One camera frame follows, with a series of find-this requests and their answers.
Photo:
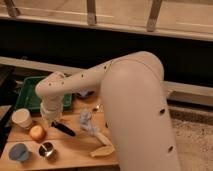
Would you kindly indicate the white paper cup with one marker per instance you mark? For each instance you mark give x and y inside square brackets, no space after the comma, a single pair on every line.
[22,118]

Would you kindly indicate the green plastic tray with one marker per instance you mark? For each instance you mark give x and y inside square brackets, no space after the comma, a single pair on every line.
[27,97]

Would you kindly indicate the wooden table board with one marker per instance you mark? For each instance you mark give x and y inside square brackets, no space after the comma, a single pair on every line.
[71,152]

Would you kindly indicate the black handled brush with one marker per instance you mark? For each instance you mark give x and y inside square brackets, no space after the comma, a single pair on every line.
[63,128]

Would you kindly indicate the dark bowl with blue sponge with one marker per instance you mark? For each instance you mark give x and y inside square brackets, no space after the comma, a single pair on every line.
[84,94]

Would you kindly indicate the blue grey cloth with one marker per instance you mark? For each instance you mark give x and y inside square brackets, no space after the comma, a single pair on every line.
[86,122]

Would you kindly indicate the small metal cup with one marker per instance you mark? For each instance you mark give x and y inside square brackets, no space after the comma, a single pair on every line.
[46,150]

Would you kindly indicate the yellow orange fruit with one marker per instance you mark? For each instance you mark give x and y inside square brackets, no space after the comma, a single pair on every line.
[37,132]

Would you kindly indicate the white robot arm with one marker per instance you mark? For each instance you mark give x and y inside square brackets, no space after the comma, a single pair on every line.
[134,104]

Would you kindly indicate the white handled tool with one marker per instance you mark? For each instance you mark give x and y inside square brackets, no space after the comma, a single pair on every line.
[103,139]

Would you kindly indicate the yellow banana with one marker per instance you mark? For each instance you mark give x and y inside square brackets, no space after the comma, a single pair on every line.
[102,151]

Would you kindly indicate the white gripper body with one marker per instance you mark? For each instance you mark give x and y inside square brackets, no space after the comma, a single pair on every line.
[51,115]

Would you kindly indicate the blue plastic cup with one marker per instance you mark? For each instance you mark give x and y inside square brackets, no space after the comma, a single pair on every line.
[19,152]

